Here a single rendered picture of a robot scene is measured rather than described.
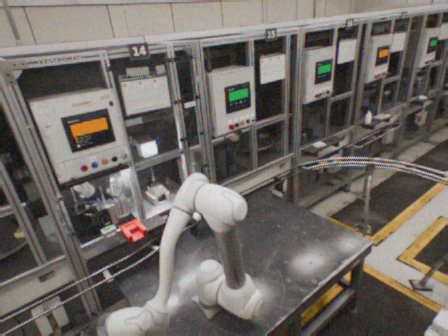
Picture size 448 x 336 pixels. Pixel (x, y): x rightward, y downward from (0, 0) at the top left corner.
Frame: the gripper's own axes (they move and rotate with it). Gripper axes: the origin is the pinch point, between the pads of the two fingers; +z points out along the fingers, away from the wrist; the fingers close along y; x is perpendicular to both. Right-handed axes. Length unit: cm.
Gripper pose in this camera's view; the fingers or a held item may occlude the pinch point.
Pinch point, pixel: (65, 330)
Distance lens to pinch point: 157.0
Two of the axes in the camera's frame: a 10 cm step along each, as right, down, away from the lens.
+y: -2.8, 2.4, -9.3
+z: -9.1, 2.5, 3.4
